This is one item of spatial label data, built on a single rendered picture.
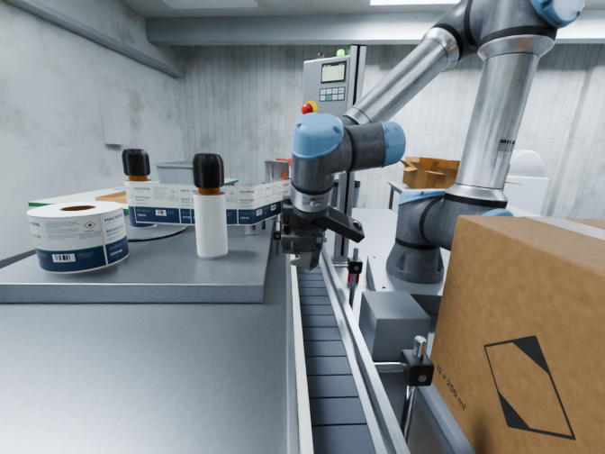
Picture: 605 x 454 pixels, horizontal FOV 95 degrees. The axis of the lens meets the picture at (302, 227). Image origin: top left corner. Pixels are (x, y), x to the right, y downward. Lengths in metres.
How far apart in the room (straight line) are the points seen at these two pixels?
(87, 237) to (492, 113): 0.94
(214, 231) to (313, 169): 0.47
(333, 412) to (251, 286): 0.37
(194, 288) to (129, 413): 0.30
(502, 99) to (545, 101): 5.77
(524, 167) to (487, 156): 4.88
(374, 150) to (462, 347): 0.31
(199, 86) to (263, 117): 1.34
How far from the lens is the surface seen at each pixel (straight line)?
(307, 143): 0.41
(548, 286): 0.34
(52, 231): 0.89
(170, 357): 0.60
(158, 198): 1.12
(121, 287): 0.79
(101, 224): 0.88
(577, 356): 0.33
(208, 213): 0.82
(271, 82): 5.71
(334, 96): 0.96
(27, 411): 0.61
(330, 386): 0.45
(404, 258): 0.78
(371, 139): 0.47
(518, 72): 0.68
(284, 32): 5.00
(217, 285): 0.71
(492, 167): 0.65
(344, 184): 0.94
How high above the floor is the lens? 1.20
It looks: 16 degrees down
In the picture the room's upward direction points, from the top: 2 degrees clockwise
